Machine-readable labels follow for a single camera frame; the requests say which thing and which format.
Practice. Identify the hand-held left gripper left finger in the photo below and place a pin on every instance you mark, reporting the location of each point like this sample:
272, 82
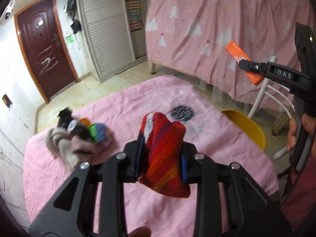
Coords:
140, 158

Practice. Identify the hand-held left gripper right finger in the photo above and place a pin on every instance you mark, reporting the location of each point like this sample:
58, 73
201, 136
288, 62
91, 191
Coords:
184, 165

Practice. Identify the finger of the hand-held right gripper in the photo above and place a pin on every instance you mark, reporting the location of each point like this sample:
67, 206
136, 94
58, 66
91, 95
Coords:
254, 67

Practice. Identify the red striped sock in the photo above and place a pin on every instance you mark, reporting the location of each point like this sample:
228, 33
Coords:
163, 158

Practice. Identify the orange box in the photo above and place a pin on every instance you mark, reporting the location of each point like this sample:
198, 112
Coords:
235, 50

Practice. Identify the person's right forearm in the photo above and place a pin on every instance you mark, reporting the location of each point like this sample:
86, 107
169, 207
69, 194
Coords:
301, 197

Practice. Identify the person's right hand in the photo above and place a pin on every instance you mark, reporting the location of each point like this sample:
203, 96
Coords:
291, 133

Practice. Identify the person's left hand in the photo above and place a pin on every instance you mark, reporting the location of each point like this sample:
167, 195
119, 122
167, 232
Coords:
139, 232

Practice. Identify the white metal chair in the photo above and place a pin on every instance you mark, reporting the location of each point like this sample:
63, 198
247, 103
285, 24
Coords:
261, 91

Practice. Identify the blue green sock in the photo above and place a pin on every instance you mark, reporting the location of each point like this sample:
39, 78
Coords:
98, 133

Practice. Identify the dark round patch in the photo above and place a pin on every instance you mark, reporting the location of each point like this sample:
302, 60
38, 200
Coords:
182, 112

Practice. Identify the pink sock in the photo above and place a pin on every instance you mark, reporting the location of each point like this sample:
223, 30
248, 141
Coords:
86, 149

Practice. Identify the pink tablecloth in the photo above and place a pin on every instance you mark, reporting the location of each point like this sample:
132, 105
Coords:
123, 103

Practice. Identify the yellow chair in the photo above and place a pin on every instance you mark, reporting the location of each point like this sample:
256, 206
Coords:
249, 126

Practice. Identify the dark brown sock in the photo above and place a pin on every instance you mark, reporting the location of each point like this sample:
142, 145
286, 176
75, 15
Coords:
80, 132

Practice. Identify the small orange sock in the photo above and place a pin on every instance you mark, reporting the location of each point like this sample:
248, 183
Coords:
85, 122

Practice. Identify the pink tree print curtain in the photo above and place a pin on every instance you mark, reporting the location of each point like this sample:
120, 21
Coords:
209, 17

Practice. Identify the cream knit sock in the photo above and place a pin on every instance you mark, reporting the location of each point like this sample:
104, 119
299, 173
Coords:
68, 154

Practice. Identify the white red sock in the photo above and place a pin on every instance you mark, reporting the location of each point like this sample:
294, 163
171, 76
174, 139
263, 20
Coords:
72, 125

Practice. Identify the black fuzzy sock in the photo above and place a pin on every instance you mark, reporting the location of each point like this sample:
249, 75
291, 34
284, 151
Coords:
64, 117

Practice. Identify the beige striped knit sock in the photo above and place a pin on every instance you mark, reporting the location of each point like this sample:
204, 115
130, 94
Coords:
55, 138

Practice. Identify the white louvred wardrobe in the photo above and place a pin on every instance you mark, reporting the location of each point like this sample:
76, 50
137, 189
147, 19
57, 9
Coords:
106, 42

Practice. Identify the dark red door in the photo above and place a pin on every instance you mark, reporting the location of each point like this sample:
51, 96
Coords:
44, 54

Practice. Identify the small black hanging bag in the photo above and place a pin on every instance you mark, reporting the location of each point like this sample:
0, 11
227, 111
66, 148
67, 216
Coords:
75, 26

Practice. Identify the large black hanging bag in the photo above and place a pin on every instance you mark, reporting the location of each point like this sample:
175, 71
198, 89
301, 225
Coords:
71, 3

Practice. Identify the colourful wall poster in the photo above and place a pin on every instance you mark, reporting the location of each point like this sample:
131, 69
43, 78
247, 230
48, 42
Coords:
133, 13

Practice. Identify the white security camera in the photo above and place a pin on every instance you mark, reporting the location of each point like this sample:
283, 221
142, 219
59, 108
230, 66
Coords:
8, 13

